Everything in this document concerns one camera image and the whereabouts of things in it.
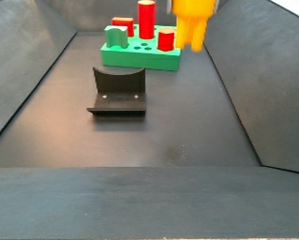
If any short red hexagonal peg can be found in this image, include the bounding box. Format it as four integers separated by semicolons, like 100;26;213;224
157;27;175;52

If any tall red cylinder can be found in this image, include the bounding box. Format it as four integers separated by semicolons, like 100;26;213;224
137;0;155;39

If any yellow three prong block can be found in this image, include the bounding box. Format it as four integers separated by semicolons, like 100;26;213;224
171;0;216;52

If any green notched block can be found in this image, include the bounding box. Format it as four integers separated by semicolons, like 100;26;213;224
104;25;128;49

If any green shape sorter board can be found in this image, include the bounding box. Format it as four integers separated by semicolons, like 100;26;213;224
100;24;181;71

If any red rectangular block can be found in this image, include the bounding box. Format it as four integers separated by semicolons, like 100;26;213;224
110;17;133;37

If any black curved stand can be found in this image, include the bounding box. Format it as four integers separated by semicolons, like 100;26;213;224
86;68;147;114

